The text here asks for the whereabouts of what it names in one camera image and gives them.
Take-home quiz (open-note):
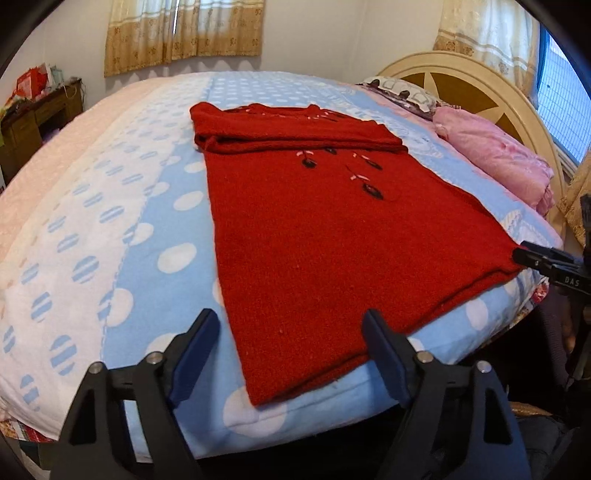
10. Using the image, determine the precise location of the red gift box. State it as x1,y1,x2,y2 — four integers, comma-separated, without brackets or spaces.
13,66,48,100

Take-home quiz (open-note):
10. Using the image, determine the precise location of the dark wooden desk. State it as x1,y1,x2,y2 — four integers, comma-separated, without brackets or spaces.
0,78,84,185

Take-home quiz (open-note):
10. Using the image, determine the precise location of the red knitted sweater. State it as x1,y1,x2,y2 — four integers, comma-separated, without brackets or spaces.
189,102,520,406

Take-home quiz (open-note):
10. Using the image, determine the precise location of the beige curtain side window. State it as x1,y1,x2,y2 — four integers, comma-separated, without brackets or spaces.
434,0,541,106

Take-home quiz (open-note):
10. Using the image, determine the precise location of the window with grille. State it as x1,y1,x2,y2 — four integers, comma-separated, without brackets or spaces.
537,27,590,165

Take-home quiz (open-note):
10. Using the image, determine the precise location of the folded pink quilt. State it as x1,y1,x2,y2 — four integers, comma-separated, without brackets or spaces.
433,106,554,216

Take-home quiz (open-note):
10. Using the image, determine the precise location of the cream wooden headboard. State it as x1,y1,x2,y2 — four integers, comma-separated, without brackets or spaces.
376,50,571,236

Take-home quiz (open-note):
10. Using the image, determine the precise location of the grey patterned pillow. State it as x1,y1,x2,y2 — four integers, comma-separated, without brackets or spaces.
360,76,445,120

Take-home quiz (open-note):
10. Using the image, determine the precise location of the beige curtain centre window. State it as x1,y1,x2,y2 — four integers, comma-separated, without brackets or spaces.
103,0,266,78

